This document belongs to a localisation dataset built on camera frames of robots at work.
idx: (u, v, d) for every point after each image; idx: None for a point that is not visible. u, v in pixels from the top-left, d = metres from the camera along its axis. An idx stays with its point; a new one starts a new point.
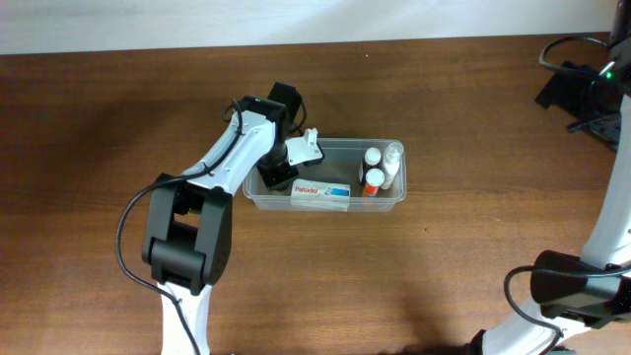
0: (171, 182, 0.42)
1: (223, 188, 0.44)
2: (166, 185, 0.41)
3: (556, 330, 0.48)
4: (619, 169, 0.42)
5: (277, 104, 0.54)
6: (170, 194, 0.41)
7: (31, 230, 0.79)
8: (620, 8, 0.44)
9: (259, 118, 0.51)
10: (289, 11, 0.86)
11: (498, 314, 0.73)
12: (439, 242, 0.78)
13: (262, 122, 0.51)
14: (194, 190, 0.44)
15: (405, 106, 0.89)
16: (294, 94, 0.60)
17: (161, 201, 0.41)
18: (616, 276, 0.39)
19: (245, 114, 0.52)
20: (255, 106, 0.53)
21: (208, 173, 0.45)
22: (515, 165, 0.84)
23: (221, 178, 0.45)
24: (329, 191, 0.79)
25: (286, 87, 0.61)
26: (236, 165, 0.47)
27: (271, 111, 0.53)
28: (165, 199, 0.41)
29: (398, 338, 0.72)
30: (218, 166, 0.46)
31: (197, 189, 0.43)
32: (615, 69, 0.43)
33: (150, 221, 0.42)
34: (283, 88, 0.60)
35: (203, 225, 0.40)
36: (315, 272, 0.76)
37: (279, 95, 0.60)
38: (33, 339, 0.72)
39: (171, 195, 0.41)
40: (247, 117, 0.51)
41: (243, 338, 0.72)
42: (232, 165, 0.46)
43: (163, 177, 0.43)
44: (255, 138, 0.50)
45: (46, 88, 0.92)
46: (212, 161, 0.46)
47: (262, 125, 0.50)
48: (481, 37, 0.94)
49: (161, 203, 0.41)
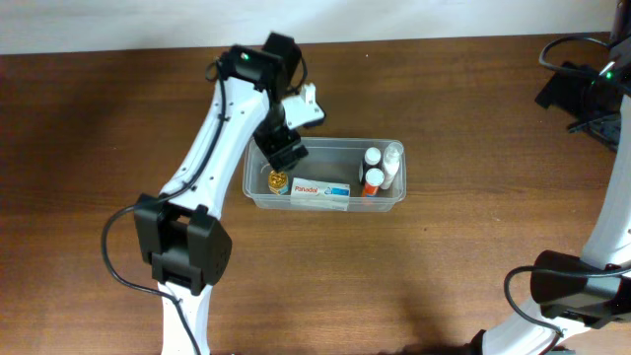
0: (153, 204, 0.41)
1: (207, 205, 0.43)
2: (148, 209, 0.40)
3: (556, 330, 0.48)
4: (619, 168, 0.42)
5: (268, 59, 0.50)
6: (152, 218, 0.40)
7: (31, 230, 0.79)
8: (618, 9, 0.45)
9: (245, 94, 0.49)
10: (289, 10, 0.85)
11: (498, 314, 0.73)
12: (439, 242, 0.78)
13: (247, 101, 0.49)
14: (178, 207, 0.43)
15: (405, 106, 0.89)
16: (291, 47, 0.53)
17: (145, 223, 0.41)
18: (616, 277, 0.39)
19: (229, 88, 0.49)
20: (245, 68, 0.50)
21: (189, 187, 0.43)
22: (515, 165, 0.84)
23: (203, 190, 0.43)
24: (329, 191, 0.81)
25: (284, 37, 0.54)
26: (219, 169, 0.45)
27: (260, 78, 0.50)
28: (149, 223, 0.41)
29: (399, 337, 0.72)
30: (199, 177, 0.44)
31: (181, 208, 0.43)
32: (615, 69, 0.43)
33: (141, 238, 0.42)
34: (279, 40, 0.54)
35: (192, 246, 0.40)
36: (315, 271, 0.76)
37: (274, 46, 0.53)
38: (32, 339, 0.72)
39: (154, 219, 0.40)
40: (233, 95, 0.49)
41: (242, 338, 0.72)
42: (217, 171, 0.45)
43: (143, 199, 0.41)
44: (243, 121, 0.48)
45: (44, 88, 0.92)
46: (192, 170, 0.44)
47: (248, 105, 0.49)
48: (482, 36, 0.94)
49: (147, 225, 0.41)
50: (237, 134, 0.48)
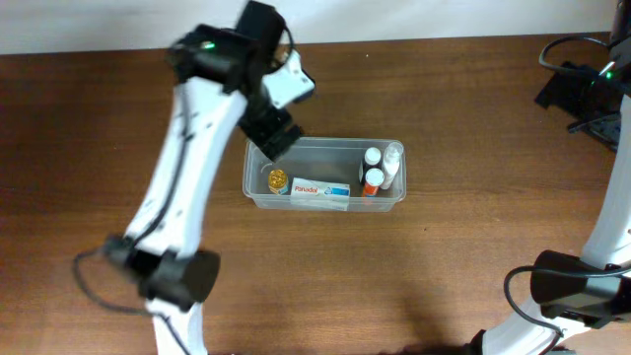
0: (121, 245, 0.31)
1: (179, 264, 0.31)
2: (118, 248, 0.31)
3: (556, 330, 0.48)
4: (619, 168, 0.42)
5: (238, 47, 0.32)
6: (121, 257, 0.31)
7: (30, 231, 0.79)
8: (619, 8, 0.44)
9: (209, 100, 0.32)
10: (289, 11, 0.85)
11: (498, 314, 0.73)
12: (439, 243, 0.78)
13: (217, 107, 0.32)
14: (146, 259, 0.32)
15: (405, 106, 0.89)
16: (269, 19, 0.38)
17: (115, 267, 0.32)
18: (616, 276, 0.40)
19: (189, 88, 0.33)
20: (201, 57, 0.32)
21: (157, 226, 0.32)
22: (514, 165, 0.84)
23: (171, 242, 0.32)
24: (329, 191, 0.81)
25: (259, 7, 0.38)
26: (191, 208, 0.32)
27: (225, 71, 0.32)
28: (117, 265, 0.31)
29: (399, 338, 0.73)
30: (165, 211, 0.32)
31: (149, 262, 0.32)
32: (615, 68, 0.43)
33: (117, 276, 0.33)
34: (255, 12, 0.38)
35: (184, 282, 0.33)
36: (315, 271, 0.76)
37: (249, 22, 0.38)
38: (33, 339, 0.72)
39: (123, 258, 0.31)
40: (195, 99, 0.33)
41: (243, 338, 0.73)
42: (185, 200, 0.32)
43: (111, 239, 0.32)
44: (215, 137, 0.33)
45: (43, 88, 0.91)
46: (156, 211, 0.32)
47: (219, 112, 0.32)
48: (483, 36, 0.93)
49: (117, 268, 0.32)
50: (203, 157, 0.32)
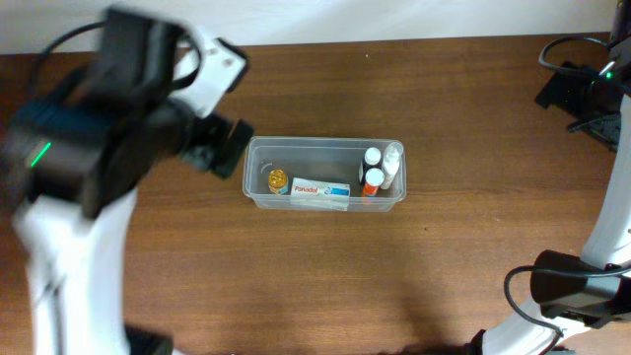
0: None
1: None
2: None
3: (556, 330, 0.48)
4: (619, 167, 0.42)
5: (96, 128, 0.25)
6: None
7: None
8: (619, 8, 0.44)
9: (63, 240, 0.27)
10: (289, 11, 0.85)
11: (498, 314, 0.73)
12: (439, 242, 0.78)
13: (78, 247, 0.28)
14: None
15: (405, 106, 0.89)
16: (150, 45, 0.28)
17: None
18: (616, 276, 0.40)
19: (42, 223, 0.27)
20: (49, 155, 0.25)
21: None
22: (514, 165, 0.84)
23: None
24: (329, 191, 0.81)
25: (130, 25, 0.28)
26: (95, 340, 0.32)
27: (85, 185, 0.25)
28: None
29: (399, 338, 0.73)
30: None
31: None
32: (616, 68, 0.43)
33: None
34: (128, 27, 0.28)
35: None
36: (315, 271, 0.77)
37: (117, 57, 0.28)
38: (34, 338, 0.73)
39: None
40: (48, 233, 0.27)
41: (243, 338, 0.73)
42: (83, 344, 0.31)
43: None
44: (91, 274, 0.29)
45: None
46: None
47: (86, 251, 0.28)
48: (483, 36, 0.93)
49: None
50: (101, 267, 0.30)
